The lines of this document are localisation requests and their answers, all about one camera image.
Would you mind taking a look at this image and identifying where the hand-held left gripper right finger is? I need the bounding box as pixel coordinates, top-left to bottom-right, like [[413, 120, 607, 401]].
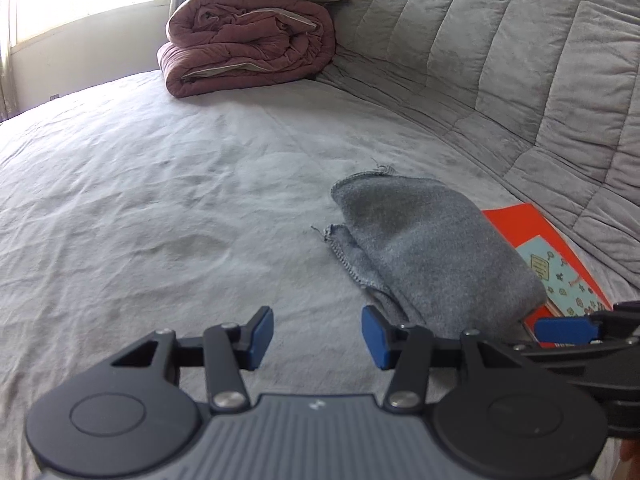
[[361, 305, 531, 415]]

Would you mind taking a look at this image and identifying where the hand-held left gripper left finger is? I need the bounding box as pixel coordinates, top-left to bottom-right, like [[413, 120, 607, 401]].
[[111, 306, 275, 415]]

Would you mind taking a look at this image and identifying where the grey knit sweater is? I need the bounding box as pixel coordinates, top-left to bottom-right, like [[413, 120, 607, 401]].
[[312, 162, 548, 346]]

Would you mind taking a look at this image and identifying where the person's right hand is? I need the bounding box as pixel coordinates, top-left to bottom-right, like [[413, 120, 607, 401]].
[[620, 440, 640, 480]]

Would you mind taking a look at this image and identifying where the light blue booklet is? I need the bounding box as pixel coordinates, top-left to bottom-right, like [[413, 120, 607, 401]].
[[515, 237, 608, 318]]

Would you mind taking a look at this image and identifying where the red book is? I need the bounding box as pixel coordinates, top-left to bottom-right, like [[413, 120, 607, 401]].
[[482, 202, 613, 350]]

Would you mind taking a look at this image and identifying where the grey bed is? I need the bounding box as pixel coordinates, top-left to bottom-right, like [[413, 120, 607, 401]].
[[0, 67, 640, 480]]

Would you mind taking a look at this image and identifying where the grey quilted bedspread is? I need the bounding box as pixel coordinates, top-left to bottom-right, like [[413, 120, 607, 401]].
[[315, 0, 640, 311]]

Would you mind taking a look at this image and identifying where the pink folded quilt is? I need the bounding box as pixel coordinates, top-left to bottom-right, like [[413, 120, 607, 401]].
[[157, 0, 336, 98]]

